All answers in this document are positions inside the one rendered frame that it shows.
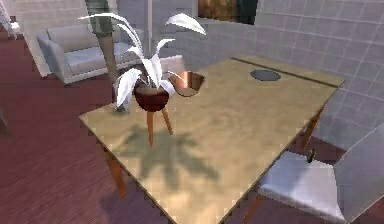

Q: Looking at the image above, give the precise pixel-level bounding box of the copper bowl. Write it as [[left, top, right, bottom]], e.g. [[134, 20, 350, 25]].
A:
[[167, 70, 206, 98]]

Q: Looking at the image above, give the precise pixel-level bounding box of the light wooden table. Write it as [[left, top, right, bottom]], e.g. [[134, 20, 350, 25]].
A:
[[78, 55, 346, 224]]

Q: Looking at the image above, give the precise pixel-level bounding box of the white-leaved plant in brown pot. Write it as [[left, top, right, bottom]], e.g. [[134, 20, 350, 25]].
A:
[[78, 12, 207, 149]]

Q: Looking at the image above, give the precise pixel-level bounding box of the dark grey round plate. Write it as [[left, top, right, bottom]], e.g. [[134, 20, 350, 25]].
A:
[[249, 69, 282, 82]]

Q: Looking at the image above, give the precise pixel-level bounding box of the framed dark picture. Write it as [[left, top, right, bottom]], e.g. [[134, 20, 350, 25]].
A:
[[197, 0, 259, 26]]

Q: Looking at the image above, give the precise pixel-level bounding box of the grey armchair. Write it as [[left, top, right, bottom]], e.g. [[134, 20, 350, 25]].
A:
[[35, 23, 145, 85]]

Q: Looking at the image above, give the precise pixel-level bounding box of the white cushioned chair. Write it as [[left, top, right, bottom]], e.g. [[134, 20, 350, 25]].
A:
[[242, 123, 384, 224]]

